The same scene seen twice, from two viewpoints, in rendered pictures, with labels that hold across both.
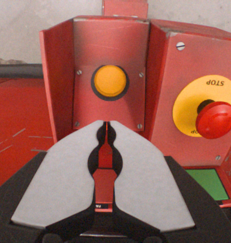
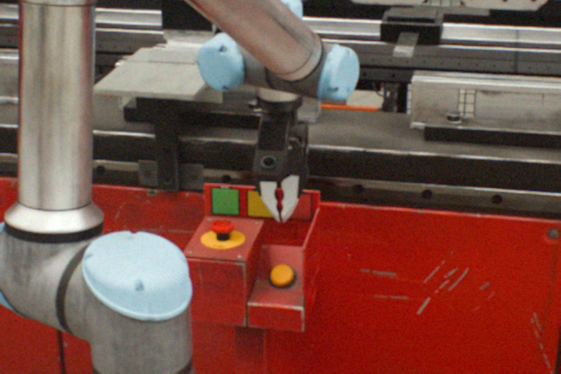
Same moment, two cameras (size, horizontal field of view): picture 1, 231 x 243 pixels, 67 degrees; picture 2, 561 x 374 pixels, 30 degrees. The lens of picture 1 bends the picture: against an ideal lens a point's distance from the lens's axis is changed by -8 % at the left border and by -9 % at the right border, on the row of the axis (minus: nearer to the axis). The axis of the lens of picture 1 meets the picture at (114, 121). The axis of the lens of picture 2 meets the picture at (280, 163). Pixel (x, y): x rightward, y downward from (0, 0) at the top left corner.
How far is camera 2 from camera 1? 156 cm
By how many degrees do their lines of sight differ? 34
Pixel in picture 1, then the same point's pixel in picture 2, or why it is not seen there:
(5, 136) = (441, 297)
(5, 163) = (421, 252)
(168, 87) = (247, 246)
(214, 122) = (225, 224)
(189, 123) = (234, 235)
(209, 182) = (220, 202)
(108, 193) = not seen: hidden behind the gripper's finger
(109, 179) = not seen: hidden behind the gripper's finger
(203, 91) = (225, 244)
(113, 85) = (280, 270)
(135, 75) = (263, 280)
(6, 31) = not seen: outside the picture
